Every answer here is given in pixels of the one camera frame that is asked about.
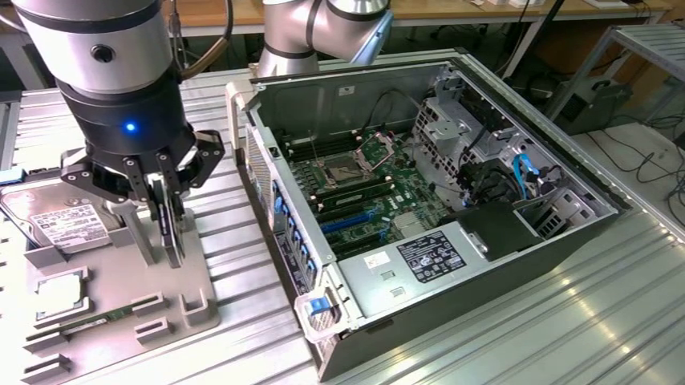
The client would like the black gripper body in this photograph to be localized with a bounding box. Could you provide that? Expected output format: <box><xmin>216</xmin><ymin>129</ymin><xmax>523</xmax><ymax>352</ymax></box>
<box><xmin>56</xmin><ymin>74</ymin><xmax>195</xmax><ymax>162</ymax></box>

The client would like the graphics card with metal bracket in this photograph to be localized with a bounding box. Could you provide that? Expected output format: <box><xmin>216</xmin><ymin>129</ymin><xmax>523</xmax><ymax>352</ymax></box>
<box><xmin>148</xmin><ymin>172</ymin><xmax>191</xmax><ymax>269</ymax></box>

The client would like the hard disk with blue caddy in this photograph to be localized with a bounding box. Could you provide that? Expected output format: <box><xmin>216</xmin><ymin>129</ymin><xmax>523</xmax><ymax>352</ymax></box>
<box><xmin>0</xmin><ymin>167</ymin><xmax>127</xmax><ymax>256</ymax></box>

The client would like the CPU socket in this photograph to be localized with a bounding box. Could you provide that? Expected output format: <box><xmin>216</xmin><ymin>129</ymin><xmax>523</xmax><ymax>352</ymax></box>
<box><xmin>318</xmin><ymin>154</ymin><xmax>375</xmax><ymax>189</ymax></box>

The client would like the black labelled RAM stick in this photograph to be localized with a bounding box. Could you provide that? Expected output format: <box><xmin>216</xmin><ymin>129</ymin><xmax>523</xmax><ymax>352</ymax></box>
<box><xmin>315</xmin><ymin>184</ymin><xmax>397</xmax><ymax>213</ymax></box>

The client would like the blue expansion slot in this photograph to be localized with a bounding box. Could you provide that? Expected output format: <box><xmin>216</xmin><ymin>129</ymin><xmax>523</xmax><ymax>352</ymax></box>
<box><xmin>319</xmin><ymin>210</ymin><xmax>375</xmax><ymax>234</ymax></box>

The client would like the grey plastic parts rack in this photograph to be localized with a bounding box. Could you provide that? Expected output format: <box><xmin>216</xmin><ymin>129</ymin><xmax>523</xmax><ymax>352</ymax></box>
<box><xmin>19</xmin><ymin>198</ymin><xmax>224</xmax><ymax>385</ymax></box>

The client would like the silver CPU chip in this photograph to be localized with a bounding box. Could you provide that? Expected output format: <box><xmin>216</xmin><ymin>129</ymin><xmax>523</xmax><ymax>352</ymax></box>
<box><xmin>35</xmin><ymin>276</ymin><xmax>87</xmax><ymax>318</ymax></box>

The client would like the green motherboard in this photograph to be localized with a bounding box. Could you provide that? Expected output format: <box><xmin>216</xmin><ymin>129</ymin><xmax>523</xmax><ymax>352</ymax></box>
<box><xmin>283</xmin><ymin>128</ymin><xmax>466</xmax><ymax>261</ymax></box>

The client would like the green RAM stick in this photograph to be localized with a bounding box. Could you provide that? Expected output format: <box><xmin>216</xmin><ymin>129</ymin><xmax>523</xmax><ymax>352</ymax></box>
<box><xmin>24</xmin><ymin>305</ymin><xmax>137</xmax><ymax>342</ymax></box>

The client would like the silver chipset heatsink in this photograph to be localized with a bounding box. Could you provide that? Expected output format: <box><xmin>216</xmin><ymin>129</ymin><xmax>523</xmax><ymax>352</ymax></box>
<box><xmin>392</xmin><ymin>212</ymin><xmax>429</xmax><ymax>233</ymax></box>

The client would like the tall perforated metal disk bay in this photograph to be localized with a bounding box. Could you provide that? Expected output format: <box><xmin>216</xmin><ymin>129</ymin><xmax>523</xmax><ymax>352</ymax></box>
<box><xmin>411</xmin><ymin>63</ymin><xmax>529</xmax><ymax>181</ymax></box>

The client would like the grey power supply unit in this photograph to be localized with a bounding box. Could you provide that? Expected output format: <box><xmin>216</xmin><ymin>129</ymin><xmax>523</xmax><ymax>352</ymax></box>
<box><xmin>336</xmin><ymin>222</ymin><xmax>491</xmax><ymax>322</ymax></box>

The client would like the black plastic shroud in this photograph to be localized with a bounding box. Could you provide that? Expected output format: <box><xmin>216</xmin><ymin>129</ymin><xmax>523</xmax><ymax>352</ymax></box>
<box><xmin>441</xmin><ymin>200</ymin><xmax>542</xmax><ymax>261</ymax></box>

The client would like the open grey PC case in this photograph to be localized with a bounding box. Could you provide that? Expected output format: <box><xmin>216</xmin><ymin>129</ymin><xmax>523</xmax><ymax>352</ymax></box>
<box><xmin>224</xmin><ymin>47</ymin><xmax>633</xmax><ymax>382</ymax></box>

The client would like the low metal disk bay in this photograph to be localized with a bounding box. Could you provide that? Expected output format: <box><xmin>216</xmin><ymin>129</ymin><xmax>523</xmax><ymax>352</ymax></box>
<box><xmin>513</xmin><ymin>188</ymin><xmax>617</xmax><ymax>241</ymax></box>

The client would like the black box device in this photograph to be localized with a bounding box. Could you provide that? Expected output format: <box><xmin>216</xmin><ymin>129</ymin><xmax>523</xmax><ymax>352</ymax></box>
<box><xmin>550</xmin><ymin>78</ymin><xmax>633</xmax><ymax>136</ymax></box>

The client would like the wooden desk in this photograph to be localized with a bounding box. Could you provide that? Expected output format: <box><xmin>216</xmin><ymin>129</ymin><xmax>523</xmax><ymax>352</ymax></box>
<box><xmin>159</xmin><ymin>0</ymin><xmax>673</xmax><ymax>39</ymax></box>

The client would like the metal slatted shelf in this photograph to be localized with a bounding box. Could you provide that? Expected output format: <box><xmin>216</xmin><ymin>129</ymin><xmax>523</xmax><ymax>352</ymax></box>
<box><xmin>582</xmin><ymin>22</ymin><xmax>685</xmax><ymax>133</ymax></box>

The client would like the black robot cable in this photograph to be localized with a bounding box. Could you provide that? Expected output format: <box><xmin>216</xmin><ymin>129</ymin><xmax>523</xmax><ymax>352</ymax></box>
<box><xmin>170</xmin><ymin>0</ymin><xmax>236</xmax><ymax>79</ymax></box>

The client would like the thin black looped wire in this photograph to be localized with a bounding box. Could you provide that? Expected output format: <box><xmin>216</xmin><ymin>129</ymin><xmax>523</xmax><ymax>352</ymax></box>
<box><xmin>367</xmin><ymin>91</ymin><xmax>423</xmax><ymax>136</ymax></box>

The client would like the black power wire bundle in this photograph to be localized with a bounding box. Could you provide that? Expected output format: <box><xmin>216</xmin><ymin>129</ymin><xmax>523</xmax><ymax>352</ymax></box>
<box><xmin>459</xmin><ymin>162</ymin><xmax>523</xmax><ymax>209</ymax></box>

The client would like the blue data wire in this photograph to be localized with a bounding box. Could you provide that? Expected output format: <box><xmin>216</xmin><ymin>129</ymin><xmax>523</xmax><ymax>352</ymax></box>
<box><xmin>511</xmin><ymin>154</ymin><xmax>539</xmax><ymax>200</ymax></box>

